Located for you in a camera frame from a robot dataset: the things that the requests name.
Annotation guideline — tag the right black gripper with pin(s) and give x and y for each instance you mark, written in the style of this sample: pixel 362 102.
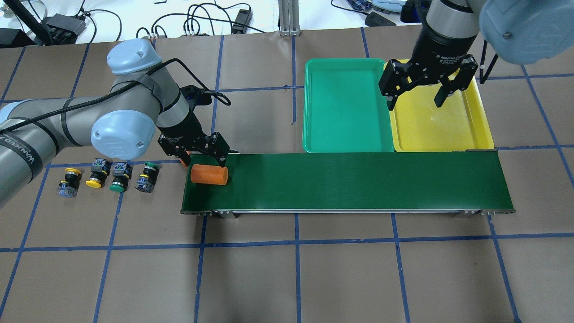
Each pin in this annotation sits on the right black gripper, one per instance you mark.
pixel 438 48

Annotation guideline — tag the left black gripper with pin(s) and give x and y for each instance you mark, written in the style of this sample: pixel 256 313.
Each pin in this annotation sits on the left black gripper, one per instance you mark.
pixel 183 127

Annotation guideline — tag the plain orange cylinder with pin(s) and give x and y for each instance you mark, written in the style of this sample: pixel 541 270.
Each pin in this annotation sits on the plain orange cylinder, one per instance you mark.
pixel 209 174

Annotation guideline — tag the green push button switch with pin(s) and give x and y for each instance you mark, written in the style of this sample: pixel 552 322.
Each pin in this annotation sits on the green push button switch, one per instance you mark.
pixel 121 173
pixel 147 179

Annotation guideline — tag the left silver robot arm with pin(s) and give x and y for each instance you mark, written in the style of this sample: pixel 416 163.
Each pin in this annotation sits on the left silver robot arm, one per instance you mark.
pixel 143 99

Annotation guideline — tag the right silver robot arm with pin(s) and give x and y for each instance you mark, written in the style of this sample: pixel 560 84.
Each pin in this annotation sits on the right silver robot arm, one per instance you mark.
pixel 520 31

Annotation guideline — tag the yellow plastic tray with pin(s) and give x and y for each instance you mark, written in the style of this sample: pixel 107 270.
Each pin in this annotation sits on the yellow plastic tray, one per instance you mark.
pixel 460 124

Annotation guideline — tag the green plastic tray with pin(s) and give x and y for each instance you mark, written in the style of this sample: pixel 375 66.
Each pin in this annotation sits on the green plastic tray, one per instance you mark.
pixel 344 111

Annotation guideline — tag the green conveyor belt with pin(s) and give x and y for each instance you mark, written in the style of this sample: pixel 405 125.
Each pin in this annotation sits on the green conveyor belt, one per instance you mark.
pixel 462 183

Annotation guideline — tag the black power adapter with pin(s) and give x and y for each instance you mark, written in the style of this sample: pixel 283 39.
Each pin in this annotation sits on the black power adapter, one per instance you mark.
pixel 242 22

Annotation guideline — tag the yellow push button switch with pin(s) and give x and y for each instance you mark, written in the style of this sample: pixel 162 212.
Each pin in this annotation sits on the yellow push button switch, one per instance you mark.
pixel 68 187
pixel 99 169

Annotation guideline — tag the aluminium frame post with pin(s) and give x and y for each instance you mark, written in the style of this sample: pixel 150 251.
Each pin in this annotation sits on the aluminium frame post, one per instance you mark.
pixel 289 24

